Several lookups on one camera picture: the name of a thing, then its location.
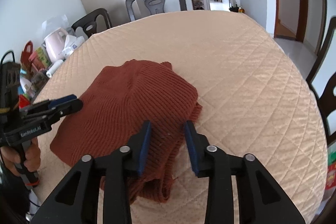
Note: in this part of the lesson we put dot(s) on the red paper bag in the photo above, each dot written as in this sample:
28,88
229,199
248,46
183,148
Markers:
26,53

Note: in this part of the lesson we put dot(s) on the green snack packet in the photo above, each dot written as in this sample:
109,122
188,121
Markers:
43,57

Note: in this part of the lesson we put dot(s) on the red box on floor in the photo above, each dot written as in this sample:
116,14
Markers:
331,176

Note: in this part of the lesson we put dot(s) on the red container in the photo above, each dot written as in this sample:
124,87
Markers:
23,101

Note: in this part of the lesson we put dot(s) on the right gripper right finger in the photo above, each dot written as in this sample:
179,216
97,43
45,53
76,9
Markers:
261,199

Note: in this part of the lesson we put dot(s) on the white tissue pack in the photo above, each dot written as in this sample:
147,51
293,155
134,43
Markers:
71,44

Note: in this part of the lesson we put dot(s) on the black chair right side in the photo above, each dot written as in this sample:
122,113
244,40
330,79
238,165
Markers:
321,81

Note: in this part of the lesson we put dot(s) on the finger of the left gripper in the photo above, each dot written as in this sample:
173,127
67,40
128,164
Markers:
61,100
58,112

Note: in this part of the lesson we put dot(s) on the beige quilted table cover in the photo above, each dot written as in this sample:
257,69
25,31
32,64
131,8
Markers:
254,98

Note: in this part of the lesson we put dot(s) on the rust red knit sweater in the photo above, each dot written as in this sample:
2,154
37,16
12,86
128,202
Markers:
115,107

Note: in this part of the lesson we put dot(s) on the white paper roll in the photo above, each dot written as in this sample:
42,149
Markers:
53,68

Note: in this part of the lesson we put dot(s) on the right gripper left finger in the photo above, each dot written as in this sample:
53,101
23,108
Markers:
75,198

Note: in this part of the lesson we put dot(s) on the person's left hand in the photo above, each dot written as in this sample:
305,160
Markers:
32,155

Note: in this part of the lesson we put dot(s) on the pink electric kettle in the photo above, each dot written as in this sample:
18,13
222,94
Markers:
55,42

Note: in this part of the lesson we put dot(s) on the black chair left back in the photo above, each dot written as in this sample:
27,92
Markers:
88,23

